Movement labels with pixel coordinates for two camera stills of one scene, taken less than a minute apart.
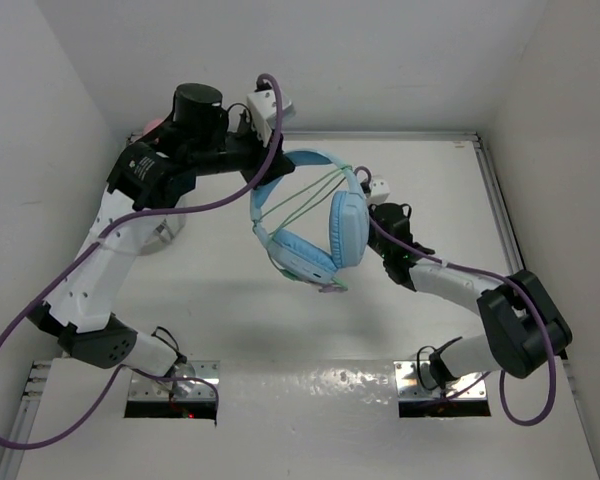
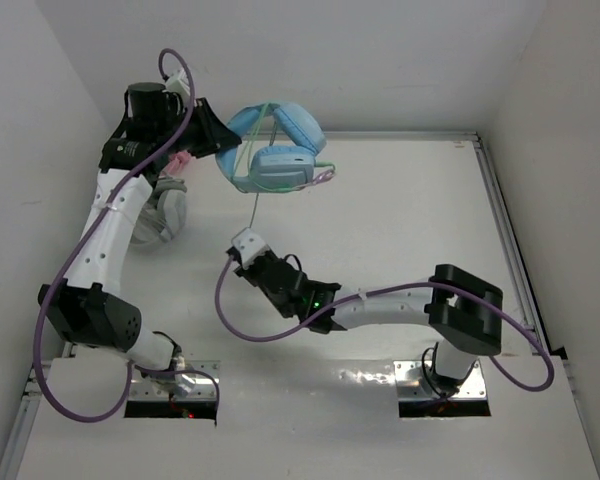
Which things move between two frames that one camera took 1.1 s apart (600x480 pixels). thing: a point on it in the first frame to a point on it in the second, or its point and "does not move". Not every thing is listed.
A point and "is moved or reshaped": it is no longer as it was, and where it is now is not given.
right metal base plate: x=408 y=385 does not move
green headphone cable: x=270 y=221 to x=254 y=130
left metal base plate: x=143 y=388 does not move
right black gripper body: x=381 y=247 to x=254 y=273
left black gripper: x=278 y=162 to x=212 y=135
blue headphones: x=349 y=226 is moved or reshaped
